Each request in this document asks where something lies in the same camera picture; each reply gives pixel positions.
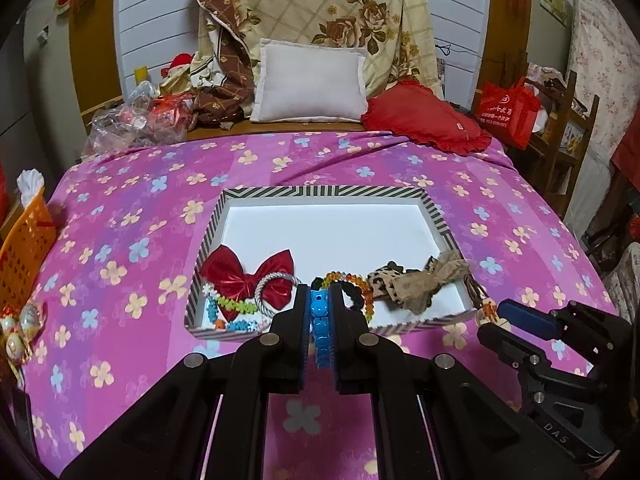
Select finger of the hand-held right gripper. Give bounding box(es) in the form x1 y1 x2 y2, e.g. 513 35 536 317
492 299 561 341
476 324 541 376

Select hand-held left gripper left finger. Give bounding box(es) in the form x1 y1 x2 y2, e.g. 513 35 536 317
60 282 311 480

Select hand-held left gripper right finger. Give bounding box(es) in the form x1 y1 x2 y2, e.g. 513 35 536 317
330 282 576 480

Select brown hair tie with charm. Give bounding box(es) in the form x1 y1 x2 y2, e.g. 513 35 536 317
462 275 506 331

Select black scrunchie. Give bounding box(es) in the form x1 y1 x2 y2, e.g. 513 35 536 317
340 280 371 313

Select silver hair tie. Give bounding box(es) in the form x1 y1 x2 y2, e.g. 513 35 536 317
254 271 303 318

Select rainbow bead bracelet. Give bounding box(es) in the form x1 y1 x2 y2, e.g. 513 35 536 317
322 271 376 326

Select green blue orange bead bracelet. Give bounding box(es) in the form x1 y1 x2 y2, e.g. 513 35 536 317
202 282 261 333

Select striped shallow box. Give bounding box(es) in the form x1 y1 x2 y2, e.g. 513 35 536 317
183 186 478 343

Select red satin bow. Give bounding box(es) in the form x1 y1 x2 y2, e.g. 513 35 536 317
200 247 296 322

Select wooden chair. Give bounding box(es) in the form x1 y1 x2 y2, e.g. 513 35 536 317
530 71 601 218

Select red shopping bag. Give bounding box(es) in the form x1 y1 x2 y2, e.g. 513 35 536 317
474 77 542 150

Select pink floral blanket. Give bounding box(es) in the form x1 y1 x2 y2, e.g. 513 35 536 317
20 130 621 480

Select red ruffled pillow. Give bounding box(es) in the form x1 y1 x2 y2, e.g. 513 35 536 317
361 80 496 153

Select white pillow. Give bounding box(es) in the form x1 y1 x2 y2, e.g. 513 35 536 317
249 38 370 124

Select brown patterned quilt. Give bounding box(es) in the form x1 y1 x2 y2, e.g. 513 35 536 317
172 0 258 128

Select floral curtain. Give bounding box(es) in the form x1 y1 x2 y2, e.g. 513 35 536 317
565 0 640 241

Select clear plastic bags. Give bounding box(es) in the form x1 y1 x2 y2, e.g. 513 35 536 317
82 80 201 156

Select seashell ornaments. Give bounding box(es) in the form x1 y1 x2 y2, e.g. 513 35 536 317
0 300 38 376

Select santa plush toy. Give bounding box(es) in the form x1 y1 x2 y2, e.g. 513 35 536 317
160 53 198 96

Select orange plastic basket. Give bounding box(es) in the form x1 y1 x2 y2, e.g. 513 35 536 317
0 185 63 316

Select white tissue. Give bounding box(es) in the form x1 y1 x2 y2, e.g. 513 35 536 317
16 170 46 206

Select grey refrigerator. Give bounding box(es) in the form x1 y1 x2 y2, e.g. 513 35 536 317
20 5 83 161

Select leopard beige bow hair tie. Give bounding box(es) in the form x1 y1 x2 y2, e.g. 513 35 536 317
367 251 473 313

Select wall picture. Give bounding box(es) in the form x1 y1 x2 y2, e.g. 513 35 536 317
539 0 573 26

